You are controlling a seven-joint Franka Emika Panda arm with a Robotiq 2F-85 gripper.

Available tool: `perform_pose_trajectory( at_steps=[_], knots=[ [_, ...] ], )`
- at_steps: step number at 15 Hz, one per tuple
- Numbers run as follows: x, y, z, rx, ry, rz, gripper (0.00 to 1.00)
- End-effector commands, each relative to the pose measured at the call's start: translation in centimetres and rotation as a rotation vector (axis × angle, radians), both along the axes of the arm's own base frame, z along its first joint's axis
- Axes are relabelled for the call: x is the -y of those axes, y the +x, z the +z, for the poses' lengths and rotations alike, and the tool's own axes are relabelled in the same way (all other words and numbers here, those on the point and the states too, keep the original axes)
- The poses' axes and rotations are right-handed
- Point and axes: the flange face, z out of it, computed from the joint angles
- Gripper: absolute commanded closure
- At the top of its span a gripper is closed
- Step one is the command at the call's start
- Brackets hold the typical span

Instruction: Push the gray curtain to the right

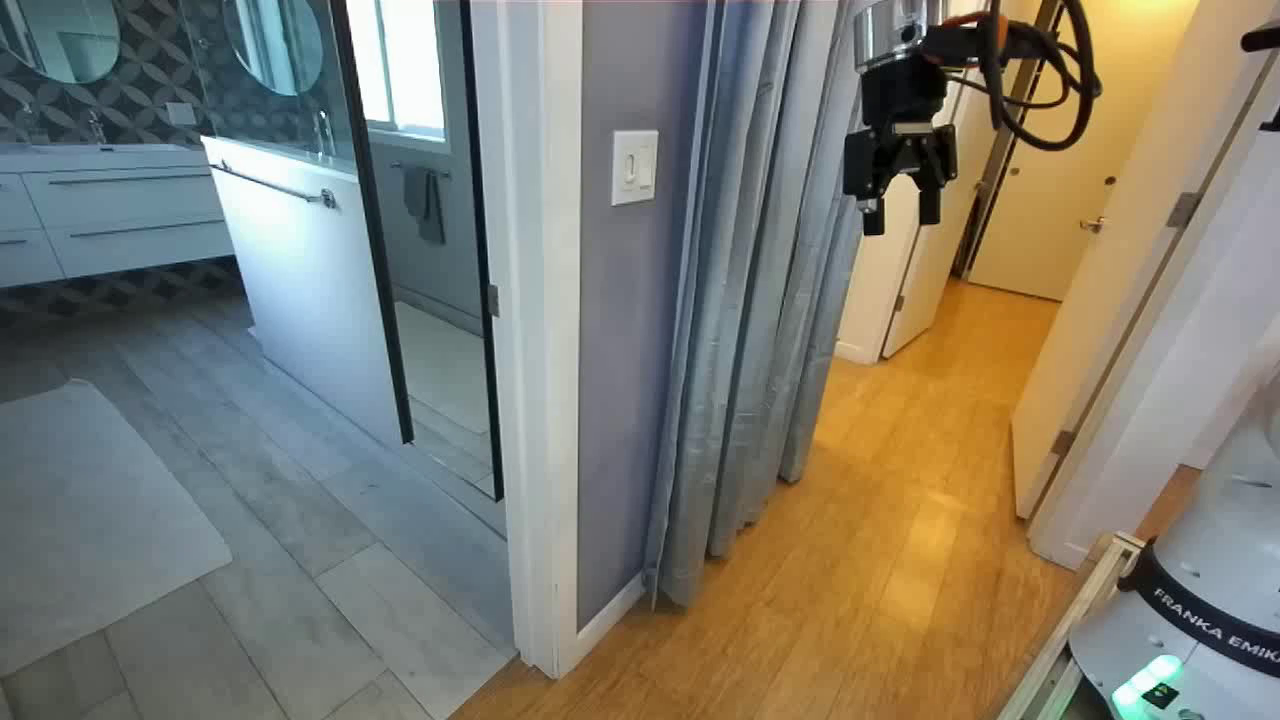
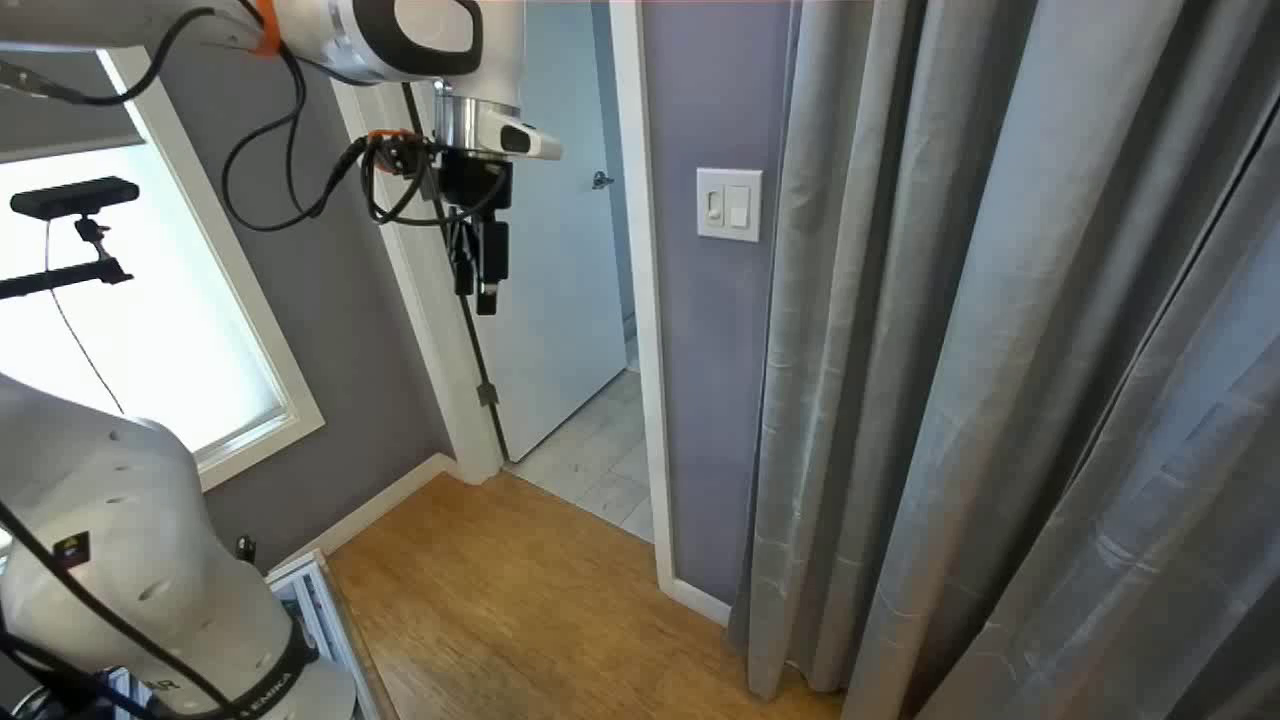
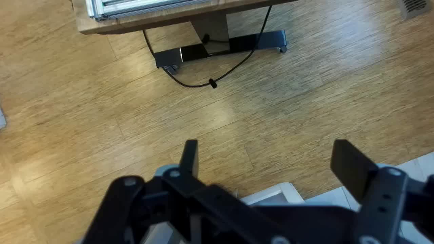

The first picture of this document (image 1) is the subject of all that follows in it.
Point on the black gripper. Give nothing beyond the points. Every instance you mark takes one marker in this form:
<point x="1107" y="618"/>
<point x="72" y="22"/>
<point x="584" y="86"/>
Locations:
<point x="904" y="99"/>

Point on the gray curtain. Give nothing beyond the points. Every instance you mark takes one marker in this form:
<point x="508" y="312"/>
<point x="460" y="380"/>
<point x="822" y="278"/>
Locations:
<point x="747" y="265"/>

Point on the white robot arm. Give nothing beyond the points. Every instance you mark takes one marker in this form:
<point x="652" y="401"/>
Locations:
<point x="1200" y="584"/>

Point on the white closet door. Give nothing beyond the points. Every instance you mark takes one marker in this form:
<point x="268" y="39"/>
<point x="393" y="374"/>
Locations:
<point x="895" y="284"/>

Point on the white hallway door with knob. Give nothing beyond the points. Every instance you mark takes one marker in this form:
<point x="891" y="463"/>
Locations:
<point x="1053" y="202"/>

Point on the white open door with hinges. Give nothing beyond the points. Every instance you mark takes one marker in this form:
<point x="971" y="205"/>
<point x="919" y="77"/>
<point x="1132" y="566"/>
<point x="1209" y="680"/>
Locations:
<point x="1132" y="322"/>

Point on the gray hanging towel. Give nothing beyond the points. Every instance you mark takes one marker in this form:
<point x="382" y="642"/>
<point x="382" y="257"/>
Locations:
<point x="426" y="202"/>

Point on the bathroom door with black edge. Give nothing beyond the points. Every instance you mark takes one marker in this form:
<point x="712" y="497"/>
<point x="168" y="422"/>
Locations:
<point x="440" y="332"/>

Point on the white robot mounting platform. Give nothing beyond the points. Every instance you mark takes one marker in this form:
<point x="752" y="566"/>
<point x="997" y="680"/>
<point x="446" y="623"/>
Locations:
<point x="1064" y="642"/>

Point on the bathroom window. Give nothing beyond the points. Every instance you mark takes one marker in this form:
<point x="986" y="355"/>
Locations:
<point x="396" y="63"/>

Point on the chrome faucet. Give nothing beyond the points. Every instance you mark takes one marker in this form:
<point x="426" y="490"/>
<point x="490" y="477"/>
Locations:
<point x="324" y="134"/>

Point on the white vanity with drawers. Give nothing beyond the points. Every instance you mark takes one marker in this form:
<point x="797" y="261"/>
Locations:
<point x="121" y="215"/>

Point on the white bath mat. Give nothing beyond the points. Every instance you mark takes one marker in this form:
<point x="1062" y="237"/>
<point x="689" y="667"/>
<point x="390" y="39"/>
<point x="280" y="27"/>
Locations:
<point x="82" y="521"/>

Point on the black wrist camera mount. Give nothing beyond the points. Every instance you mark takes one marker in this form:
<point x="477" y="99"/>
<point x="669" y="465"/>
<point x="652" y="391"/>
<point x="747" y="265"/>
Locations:
<point x="933" y="40"/>

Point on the white light switch plate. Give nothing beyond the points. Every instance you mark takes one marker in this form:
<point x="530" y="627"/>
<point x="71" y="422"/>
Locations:
<point x="635" y="167"/>

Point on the round wall mirror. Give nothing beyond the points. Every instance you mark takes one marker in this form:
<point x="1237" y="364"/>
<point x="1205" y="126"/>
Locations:
<point x="280" y="40"/>
<point x="63" y="34"/>

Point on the white wall outlet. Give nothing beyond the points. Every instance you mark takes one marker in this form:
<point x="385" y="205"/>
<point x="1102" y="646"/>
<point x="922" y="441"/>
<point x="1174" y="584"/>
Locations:
<point x="181" y="114"/>

